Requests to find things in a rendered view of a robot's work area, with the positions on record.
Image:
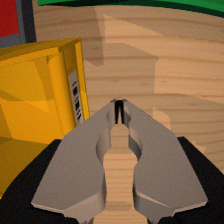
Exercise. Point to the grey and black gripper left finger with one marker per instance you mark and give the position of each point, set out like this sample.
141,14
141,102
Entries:
67,179

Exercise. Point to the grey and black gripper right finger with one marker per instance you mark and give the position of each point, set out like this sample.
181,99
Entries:
171,177

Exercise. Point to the grey metal shelf rack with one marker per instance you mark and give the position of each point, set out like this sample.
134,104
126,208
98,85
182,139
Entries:
12,32

